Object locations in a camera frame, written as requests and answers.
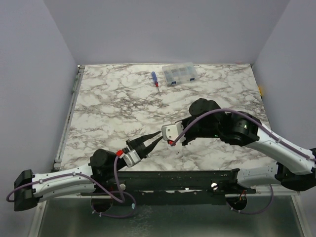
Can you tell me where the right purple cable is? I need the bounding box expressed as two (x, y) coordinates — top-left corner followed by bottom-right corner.
(170, 109), (316, 214)

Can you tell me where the clear plastic organizer box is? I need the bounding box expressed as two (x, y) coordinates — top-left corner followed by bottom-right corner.
(162, 62), (198, 86)

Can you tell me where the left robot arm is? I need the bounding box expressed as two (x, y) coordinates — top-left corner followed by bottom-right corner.
(6, 131), (163, 212)

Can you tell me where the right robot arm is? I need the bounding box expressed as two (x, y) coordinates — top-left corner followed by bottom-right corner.
(170, 98), (316, 193)

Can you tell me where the blue red screwdriver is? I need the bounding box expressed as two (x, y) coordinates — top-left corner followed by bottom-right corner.
(151, 72), (161, 95)

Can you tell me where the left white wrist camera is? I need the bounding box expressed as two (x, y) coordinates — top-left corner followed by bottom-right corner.
(123, 150), (141, 167)

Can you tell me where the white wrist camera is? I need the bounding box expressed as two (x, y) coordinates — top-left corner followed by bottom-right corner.
(161, 121), (184, 146)
(123, 150), (141, 167)

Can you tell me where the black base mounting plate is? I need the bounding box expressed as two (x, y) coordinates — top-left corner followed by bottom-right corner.
(83, 169), (255, 205)

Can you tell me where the purple cable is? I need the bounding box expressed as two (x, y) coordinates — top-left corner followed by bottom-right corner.
(6, 154), (137, 218)
(170, 109), (316, 214)

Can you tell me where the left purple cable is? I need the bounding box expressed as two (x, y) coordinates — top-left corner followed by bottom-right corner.
(6, 154), (137, 218)

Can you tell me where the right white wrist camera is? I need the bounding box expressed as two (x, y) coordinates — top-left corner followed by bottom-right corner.
(161, 121), (184, 146)

